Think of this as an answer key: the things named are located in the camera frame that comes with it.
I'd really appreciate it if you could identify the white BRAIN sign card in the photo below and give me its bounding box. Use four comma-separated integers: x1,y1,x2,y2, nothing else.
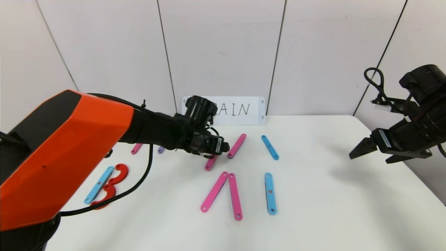
182,97,266,126

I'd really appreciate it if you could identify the long blue flat bar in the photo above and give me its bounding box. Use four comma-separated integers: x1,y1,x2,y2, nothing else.
84,166,115,205

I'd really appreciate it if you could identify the blue bar with three holes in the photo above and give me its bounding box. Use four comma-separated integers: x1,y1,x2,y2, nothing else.
264,173,278,215

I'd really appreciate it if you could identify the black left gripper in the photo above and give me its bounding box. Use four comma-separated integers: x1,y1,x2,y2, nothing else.
192,131,230,156

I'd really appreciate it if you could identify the short blue flat bar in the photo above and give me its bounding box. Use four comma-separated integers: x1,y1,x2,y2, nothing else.
261,135,279,161

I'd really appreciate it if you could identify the looped black cable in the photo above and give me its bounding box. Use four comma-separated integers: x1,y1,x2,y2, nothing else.
364,67,401,112

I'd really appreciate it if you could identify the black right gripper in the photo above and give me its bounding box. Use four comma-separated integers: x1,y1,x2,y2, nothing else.
349,119,432,164

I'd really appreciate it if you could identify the medium red arc piece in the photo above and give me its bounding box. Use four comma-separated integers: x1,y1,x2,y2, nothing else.
107,164,129,185

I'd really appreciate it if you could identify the large red arc piece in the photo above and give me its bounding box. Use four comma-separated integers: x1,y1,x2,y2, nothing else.
91,184,117,210

